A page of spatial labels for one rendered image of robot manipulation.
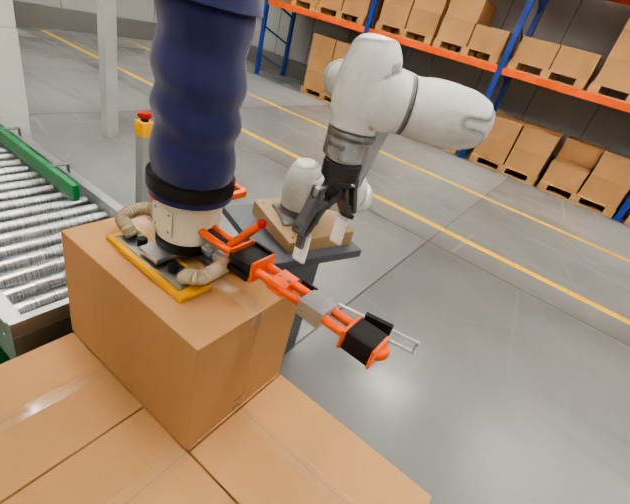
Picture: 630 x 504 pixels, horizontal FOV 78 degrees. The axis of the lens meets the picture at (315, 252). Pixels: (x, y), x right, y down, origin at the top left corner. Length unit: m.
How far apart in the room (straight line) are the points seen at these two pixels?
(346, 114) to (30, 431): 1.13
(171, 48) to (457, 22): 7.53
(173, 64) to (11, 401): 1.01
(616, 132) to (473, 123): 8.39
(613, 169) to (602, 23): 2.67
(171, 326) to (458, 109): 0.76
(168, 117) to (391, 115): 0.50
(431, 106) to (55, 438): 1.21
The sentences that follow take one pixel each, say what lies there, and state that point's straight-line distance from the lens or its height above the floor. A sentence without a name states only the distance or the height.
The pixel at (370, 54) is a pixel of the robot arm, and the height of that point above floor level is 1.60.
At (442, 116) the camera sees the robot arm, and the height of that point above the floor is 1.54.
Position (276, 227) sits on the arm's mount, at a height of 0.81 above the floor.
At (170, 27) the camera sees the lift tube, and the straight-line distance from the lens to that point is 0.93.
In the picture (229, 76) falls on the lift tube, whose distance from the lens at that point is 0.93.
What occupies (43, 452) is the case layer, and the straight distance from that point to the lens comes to 1.31.
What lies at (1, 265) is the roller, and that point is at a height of 0.54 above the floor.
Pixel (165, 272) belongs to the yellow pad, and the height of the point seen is 0.97.
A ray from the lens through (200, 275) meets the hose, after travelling 1.02.
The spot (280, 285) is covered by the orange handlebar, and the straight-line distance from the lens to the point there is 0.92.
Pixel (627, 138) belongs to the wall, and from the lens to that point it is 9.12.
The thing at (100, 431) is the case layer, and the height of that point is 0.54.
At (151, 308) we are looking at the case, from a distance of 1.04.
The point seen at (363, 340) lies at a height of 1.10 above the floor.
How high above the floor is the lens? 1.64
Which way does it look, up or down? 31 degrees down
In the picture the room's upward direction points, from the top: 16 degrees clockwise
